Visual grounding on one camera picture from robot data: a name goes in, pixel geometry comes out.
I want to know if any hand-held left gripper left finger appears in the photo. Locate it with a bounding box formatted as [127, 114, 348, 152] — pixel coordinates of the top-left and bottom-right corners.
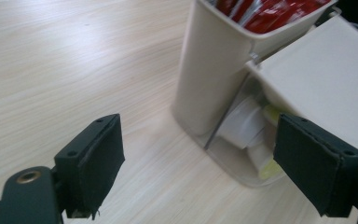
[53, 113, 126, 220]

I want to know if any wide beige plastic bin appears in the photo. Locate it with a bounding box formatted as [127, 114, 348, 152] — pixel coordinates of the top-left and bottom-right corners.
[245, 15, 358, 153]

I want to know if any white sachet with yellow end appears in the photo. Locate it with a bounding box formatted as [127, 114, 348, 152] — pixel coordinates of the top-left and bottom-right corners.
[246, 136, 283, 181]

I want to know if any tall beige plastic bin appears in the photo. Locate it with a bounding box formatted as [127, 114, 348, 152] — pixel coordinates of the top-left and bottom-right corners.
[171, 0, 338, 138]

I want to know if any yellow-green sachet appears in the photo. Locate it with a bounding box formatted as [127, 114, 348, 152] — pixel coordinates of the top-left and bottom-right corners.
[262, 104, 288, 125]

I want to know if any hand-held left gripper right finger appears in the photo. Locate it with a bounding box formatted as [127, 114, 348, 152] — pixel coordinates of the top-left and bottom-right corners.
[272, 112, 358, 218]

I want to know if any bunch of red sachets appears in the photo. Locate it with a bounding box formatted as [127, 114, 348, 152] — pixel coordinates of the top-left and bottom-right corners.
[213, 0, 332, 35]

